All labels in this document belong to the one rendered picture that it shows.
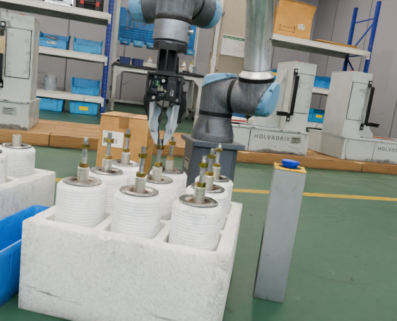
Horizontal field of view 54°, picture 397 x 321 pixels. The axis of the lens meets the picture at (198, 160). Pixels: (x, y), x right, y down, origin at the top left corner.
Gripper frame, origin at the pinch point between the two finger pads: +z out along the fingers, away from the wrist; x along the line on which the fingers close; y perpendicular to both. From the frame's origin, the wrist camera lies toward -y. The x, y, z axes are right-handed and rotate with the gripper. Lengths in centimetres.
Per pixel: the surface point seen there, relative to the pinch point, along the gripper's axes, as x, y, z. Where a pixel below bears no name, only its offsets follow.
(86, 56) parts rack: -146, -423, -41
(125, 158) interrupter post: -9.8, -11.9, 7.7
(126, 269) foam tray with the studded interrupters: -1.7, 20.1, 21.8
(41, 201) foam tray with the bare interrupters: -32.6, -17.2, 23.7
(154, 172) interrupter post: -0.4, 1.6, 7.6
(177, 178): 4.3, -7.0, 10.2
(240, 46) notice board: 63, -639, -106
